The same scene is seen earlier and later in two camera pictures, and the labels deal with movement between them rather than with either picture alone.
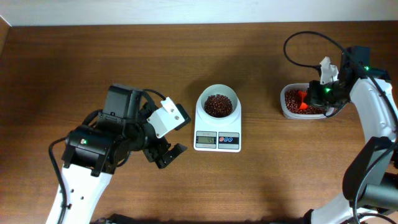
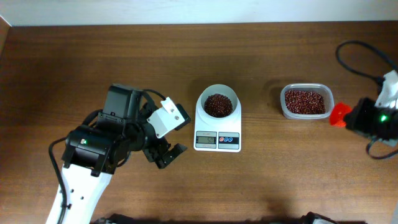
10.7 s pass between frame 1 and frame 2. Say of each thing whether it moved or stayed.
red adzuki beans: stayed
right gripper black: moved
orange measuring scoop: moved
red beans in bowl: stayed
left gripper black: stayed
